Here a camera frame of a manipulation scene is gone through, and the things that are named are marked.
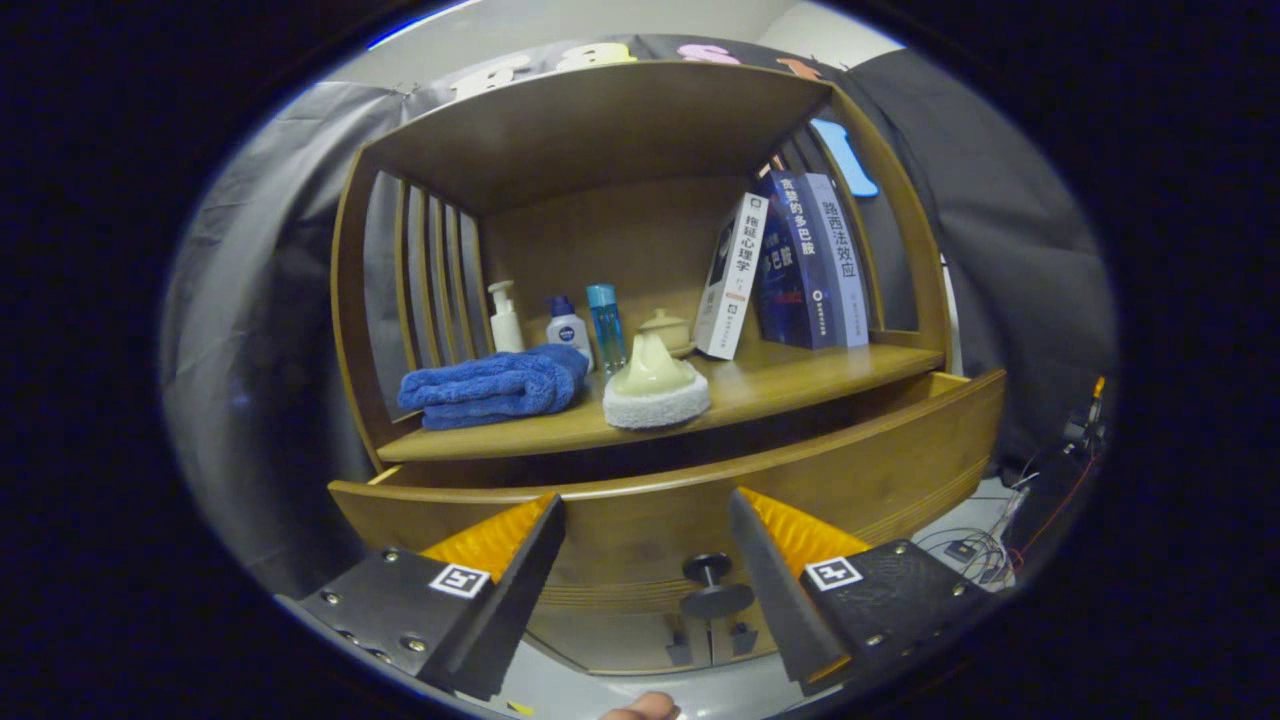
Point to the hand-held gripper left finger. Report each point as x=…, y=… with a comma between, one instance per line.
x=510, y=620

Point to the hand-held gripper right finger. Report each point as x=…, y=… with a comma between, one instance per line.
x=785, y=610

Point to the black drawer knob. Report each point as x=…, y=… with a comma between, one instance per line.
x=715, y=600

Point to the wooden drawer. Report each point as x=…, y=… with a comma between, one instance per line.
x=650, y=520

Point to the wooden cabinet door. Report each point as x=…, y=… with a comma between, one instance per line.
x=600, y=640
x=728, y=648

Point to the wooden countertop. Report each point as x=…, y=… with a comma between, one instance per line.
x=780, y=385

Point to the wooden cabinet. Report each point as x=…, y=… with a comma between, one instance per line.
x=600, y=130

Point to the blue folded towel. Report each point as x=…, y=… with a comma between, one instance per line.
x=490, y=385

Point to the white pump bottle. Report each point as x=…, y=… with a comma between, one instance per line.
x=507, y=325

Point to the white bottle with blue cap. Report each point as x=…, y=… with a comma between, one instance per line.
x=567, y=330

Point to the cream lidded tea cup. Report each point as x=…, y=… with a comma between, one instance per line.
x=672, y=328

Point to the clear blue bottle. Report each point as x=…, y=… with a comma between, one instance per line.
x=605, y=325

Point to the white book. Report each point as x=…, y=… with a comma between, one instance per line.
x=735, y=280

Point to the dark blue book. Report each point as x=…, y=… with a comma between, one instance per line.
x=800, y=260

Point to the pale grey-blue book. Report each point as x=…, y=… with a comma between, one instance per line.
x=845, y=260

